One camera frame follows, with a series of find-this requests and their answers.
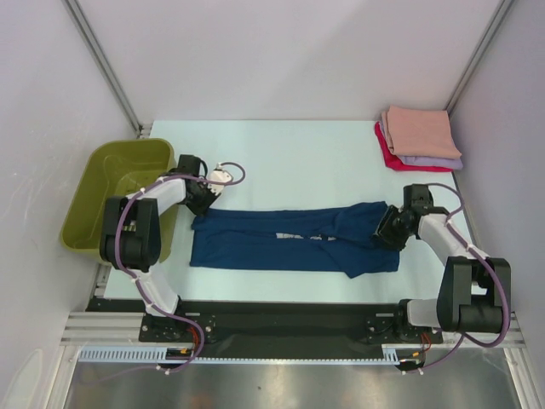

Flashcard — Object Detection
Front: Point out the dark blue t shirt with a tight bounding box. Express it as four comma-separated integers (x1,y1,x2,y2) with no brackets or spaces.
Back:
190,202,399,279

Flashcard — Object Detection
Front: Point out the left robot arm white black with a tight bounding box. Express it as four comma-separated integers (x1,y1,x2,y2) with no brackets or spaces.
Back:
99,155,234,341

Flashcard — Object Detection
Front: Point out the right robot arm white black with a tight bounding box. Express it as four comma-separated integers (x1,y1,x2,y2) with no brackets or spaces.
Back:
372,182,511,348

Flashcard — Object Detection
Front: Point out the folded red t shirt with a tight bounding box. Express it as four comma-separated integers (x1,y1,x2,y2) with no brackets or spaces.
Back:
374,122,452,173

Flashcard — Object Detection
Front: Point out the olive green plastic basket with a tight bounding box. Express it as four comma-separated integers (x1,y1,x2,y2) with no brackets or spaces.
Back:
60,139,176,262

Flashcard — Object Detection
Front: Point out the folded lilac t shirt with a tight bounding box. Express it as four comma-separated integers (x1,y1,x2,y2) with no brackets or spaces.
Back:
377,112,463,171

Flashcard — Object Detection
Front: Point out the folded pink t shirt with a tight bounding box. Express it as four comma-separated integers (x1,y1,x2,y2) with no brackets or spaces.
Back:
381,106,462,159

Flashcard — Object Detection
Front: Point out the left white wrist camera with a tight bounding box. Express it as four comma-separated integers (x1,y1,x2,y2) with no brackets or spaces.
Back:
207,164,233,196

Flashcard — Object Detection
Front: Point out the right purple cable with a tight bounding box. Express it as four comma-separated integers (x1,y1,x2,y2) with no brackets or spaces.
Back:
399,182,512,375

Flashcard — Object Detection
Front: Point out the purple cable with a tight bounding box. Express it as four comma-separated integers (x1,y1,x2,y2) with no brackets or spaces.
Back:
113,160,247,376
399,182,512,375

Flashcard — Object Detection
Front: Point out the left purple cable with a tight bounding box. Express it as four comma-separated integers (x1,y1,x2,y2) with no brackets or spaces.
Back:
113,160,247,376

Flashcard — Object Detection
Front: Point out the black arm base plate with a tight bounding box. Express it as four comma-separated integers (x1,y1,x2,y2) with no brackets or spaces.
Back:
138,297,445,360

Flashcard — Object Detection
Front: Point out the white slotted cable duct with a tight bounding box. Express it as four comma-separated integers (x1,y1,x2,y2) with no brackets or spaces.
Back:
78,346,422,366

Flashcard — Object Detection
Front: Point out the left aluminium frame post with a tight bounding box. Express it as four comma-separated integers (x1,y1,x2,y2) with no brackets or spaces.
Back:
61,0,144,139

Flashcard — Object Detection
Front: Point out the aluminium frame post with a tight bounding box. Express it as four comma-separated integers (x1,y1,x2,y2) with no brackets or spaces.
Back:
61,0,144,139
445,0,518,115

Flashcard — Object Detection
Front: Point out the right aluminium frame post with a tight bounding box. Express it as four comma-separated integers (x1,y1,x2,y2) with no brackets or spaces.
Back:
445,0,518,115

